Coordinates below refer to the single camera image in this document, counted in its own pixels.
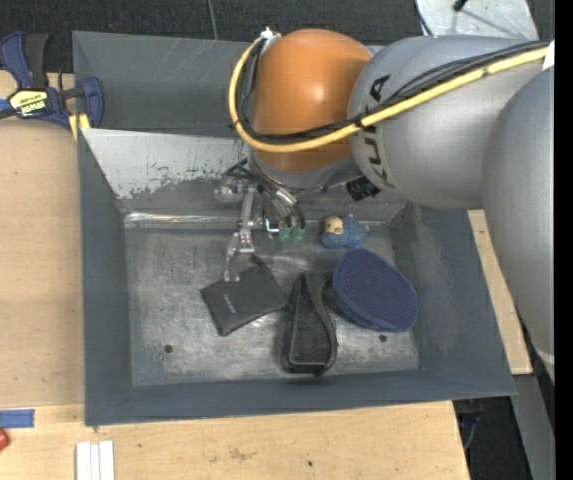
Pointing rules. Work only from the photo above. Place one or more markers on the blue plush toy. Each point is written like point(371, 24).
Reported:
point(346, 233)

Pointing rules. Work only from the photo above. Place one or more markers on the black oval case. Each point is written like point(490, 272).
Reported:
point(308, 328)

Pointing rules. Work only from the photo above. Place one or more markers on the blue oval scrubber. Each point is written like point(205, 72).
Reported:
point(376, 290)

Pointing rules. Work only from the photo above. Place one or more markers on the black flat pouch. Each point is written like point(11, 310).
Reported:
point(243, 300)

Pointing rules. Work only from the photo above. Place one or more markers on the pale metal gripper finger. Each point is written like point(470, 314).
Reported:
point(230, 264)
point(247, 244)

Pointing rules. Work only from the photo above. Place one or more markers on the grey metal bin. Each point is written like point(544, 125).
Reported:
point(176, 318)

